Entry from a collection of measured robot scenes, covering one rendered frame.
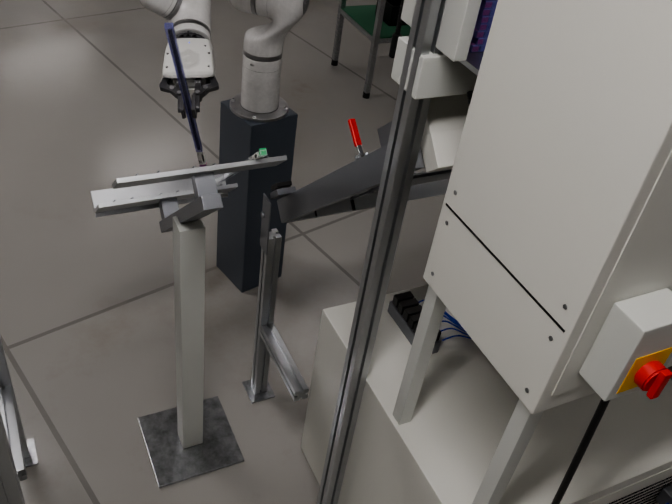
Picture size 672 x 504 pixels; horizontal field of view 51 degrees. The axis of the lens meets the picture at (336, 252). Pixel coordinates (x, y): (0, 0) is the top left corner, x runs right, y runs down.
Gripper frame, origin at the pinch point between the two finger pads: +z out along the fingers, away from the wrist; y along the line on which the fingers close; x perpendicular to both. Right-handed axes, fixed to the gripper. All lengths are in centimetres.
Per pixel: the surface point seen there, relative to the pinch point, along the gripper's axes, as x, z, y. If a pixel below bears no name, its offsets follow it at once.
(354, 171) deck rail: 4.7, 13.4, 32.4
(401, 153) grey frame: -18.3, 24.0, 37.5
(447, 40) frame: -37, 17, 42
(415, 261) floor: 145, -28, 72
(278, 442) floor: 102, 49, 14
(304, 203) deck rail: 31.8, 5.5, 23.2
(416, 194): 58, -10, 56
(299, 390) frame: 71, 41, 21
